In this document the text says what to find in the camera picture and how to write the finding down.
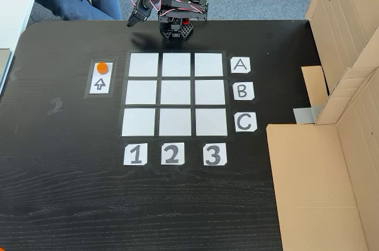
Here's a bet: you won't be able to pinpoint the white grid with black tape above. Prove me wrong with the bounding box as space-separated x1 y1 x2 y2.
118 50 235 140

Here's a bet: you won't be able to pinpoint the white arrow paper sheet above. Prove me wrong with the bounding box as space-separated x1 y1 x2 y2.
88 62 114 95

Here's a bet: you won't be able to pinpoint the paper sheet letter A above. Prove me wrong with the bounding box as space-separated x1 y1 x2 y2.
230 57 252 74

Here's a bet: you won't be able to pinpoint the white desk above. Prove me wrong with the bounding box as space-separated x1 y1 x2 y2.
0 0 45 50

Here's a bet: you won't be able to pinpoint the clear tape scraps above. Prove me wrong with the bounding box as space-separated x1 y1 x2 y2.
47 96 65 117

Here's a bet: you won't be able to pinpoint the paper sheet letter B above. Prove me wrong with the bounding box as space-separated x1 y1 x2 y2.
233 82 255 101

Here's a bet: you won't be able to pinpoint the paper sheet number 1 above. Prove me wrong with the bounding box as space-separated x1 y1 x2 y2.
123 143 148 166

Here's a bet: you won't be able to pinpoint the paper sheet number 2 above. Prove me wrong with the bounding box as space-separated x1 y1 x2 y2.
160 142 186 166

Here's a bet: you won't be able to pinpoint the paper sheet letter C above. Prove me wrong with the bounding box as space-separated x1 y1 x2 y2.
235 112 258 133

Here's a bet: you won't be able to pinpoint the paper sheet number 3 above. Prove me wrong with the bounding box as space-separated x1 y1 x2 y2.
203 143 228 166

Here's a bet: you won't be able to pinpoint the brown cardboard box panel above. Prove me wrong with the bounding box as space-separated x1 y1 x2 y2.
301 0 379 115
266 67 379 251

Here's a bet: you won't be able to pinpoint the grey duct tape strip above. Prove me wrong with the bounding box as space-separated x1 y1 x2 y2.
293 104 323 125

